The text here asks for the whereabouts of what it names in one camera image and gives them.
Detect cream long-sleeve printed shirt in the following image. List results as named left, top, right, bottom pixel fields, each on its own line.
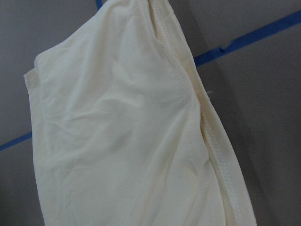
left=24, top=0, right=256, bottom=226

